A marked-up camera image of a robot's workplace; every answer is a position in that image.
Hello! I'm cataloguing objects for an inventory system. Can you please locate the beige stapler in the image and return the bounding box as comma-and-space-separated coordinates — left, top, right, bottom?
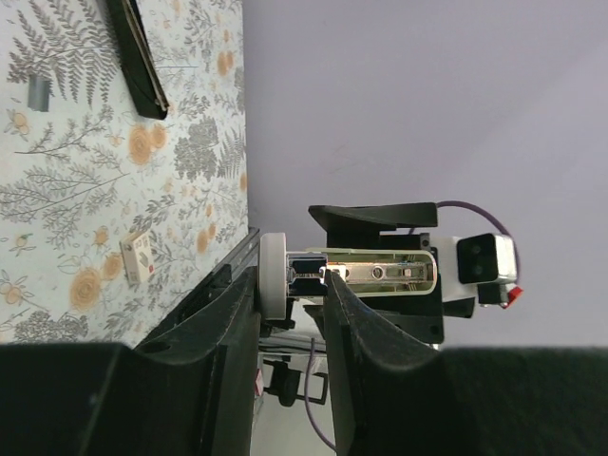
257, 233, 439, 320

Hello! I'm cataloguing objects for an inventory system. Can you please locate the black stapler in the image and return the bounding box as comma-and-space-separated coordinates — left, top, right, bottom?
105, 0, 169, 121

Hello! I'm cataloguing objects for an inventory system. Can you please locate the floral patterned table mat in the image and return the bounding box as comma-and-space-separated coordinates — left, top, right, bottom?
1, 1, 248, 345

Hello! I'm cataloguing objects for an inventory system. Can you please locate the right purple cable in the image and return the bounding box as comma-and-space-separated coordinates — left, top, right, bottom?
408, 199, 514, 238

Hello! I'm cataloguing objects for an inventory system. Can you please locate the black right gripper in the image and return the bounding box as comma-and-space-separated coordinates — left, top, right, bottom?
308, 202, 475, 345

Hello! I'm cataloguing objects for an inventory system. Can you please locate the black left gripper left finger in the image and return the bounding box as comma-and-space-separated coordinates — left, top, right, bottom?
1, 267, 260, 455

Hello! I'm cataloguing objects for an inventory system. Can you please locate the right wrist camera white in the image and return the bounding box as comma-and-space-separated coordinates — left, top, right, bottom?
431, 233, 523, 318

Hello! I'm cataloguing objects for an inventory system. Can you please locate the small staple box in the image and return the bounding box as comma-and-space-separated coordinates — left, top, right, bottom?
120, 231, 155, 286

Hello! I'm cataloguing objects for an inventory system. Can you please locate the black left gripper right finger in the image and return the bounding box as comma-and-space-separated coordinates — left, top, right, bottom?
323, 273, 607, 455

